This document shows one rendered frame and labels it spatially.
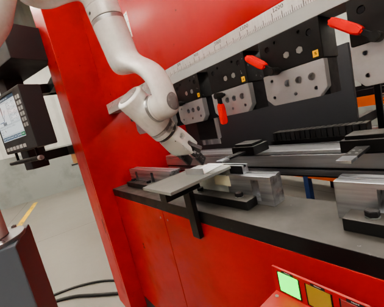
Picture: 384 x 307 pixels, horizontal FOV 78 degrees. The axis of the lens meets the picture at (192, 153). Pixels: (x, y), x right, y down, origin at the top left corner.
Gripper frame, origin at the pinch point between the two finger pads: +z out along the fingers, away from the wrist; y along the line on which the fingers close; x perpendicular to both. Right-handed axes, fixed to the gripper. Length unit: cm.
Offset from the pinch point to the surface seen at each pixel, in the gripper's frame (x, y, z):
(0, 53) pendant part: -35, 113, -70
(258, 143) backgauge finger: -23.6, -7.8, 23.5
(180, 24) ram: -34.9, -1.5, -30.8
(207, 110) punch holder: -15.6, -4.6, -7.1
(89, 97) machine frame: -36, 86, -23
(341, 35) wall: -425, 22, 231
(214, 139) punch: -11.0, -2.5, 3.5
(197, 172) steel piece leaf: 3.9, -1.6, 2.2
